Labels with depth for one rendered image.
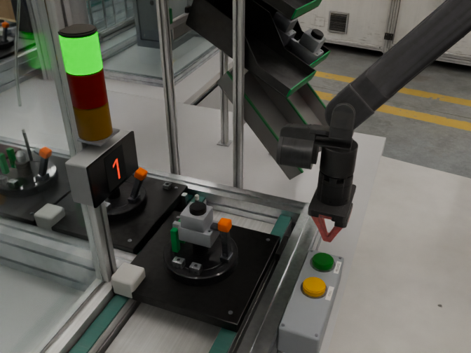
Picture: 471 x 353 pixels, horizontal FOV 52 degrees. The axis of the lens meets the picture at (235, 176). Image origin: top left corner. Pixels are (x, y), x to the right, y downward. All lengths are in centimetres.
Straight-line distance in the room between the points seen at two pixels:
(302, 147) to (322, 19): 444
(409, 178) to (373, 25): 369
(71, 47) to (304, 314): 55
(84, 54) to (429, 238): 88
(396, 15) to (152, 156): 377
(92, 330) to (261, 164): 75
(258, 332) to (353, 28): 446
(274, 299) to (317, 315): 8
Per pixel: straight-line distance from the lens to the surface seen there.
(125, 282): 88
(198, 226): 85
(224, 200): 111
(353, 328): 98
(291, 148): 79
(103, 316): 89
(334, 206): 83
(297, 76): 111
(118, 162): 77
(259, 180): 135
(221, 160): 144
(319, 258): 94
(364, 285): 107
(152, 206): 107
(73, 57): 68
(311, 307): 87
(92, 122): 72
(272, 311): 86
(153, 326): 90
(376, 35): 506
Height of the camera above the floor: 160
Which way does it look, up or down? 33 degrees down
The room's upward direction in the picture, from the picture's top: straight up
